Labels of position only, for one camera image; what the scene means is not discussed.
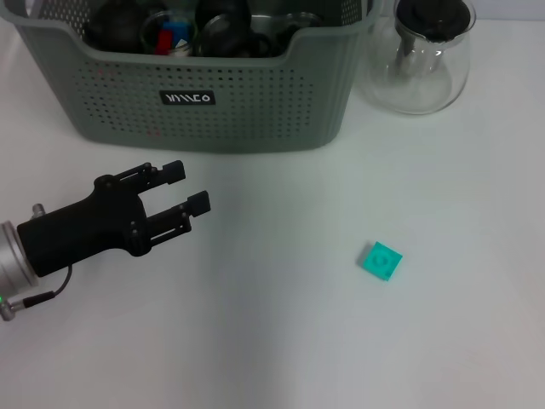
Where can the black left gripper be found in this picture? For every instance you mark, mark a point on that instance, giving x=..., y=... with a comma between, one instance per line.
x=81, y=232

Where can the white toy brick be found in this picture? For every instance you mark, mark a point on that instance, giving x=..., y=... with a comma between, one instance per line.
x=181, y=47

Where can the dark red toy brick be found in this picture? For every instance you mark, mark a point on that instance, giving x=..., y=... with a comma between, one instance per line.
x=163, y=42

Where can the blue square toy plate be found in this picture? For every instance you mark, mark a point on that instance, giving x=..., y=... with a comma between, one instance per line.
x=179, y=30

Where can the teal square toy plate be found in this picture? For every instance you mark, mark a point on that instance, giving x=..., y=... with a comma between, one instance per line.
x=382, y=260

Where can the grey-green perforated storage bin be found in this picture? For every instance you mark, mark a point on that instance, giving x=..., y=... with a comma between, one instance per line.
x=255, y=106

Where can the left gripper silver plug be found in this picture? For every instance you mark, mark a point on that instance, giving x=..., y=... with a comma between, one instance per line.
x=38, y=209

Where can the dark clay teapot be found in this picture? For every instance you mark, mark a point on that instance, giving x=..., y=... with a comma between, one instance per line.
x=110, y=25

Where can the clear glass carafe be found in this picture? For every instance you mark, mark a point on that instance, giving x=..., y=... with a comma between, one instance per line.
x=417, y=85

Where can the black carafe lid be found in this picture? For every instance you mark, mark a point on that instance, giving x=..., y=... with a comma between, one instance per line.
x=434, y=17

